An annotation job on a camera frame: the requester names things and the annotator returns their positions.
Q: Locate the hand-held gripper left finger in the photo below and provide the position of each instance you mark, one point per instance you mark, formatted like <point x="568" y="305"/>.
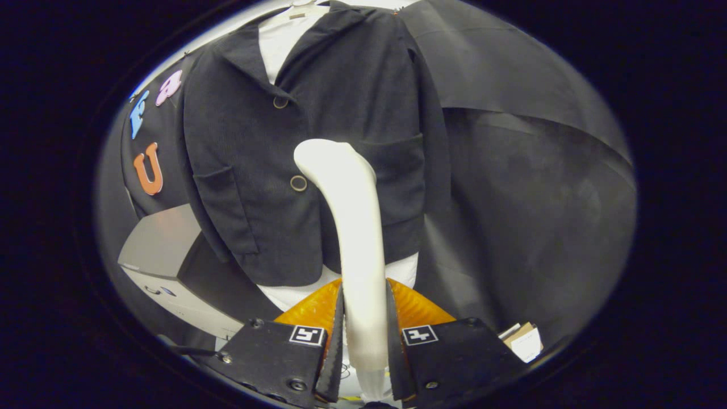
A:
<point x="272" y="358"/>

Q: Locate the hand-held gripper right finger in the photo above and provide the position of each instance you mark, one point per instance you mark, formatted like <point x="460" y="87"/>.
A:
<point x="454" y="358"/>

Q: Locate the white garment steamer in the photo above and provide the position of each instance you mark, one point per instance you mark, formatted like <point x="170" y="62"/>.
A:
<point x="358" y="244"/>

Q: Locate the black jacket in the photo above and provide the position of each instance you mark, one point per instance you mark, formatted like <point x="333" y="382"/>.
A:
<point x="244" y="170"/>

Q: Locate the cardboard box with papers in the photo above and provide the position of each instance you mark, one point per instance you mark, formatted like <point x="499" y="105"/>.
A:
<point x="525" y="343"/>

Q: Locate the grey drawer cabinet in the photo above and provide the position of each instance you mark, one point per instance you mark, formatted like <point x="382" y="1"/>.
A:
<point x="159" y="238"/>

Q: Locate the white mannequin torso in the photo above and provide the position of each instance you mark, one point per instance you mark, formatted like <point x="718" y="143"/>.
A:
<point x="284" y="40"/>

